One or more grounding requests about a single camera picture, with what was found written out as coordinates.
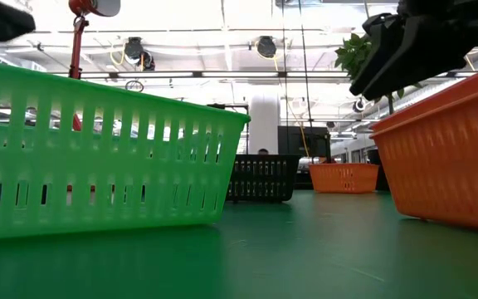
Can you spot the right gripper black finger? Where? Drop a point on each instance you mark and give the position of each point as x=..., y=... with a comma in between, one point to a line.
x=425, y=54
x=378, y=45

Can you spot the green potted plant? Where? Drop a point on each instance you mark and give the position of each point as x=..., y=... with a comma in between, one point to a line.
x=353, y=54

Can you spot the red lamp stand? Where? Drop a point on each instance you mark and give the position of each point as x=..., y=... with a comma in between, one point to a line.
x=77, y=50

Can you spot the orange plastic basket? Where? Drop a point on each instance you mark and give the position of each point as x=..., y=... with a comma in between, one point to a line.
x=450, y=166
x=342, y=178

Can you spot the black cabinet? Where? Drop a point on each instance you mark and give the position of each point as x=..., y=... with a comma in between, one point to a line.
x=301, y=141

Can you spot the white round column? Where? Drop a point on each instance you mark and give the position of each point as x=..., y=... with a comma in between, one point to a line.
x=264, y=120

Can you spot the person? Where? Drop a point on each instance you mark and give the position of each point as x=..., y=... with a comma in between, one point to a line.
x=263, y=151

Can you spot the black plastic basket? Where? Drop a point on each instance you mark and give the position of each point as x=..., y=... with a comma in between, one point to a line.
x=264, y=178

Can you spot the green plastic basket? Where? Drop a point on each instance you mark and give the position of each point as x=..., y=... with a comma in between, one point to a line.
x=98, y=199

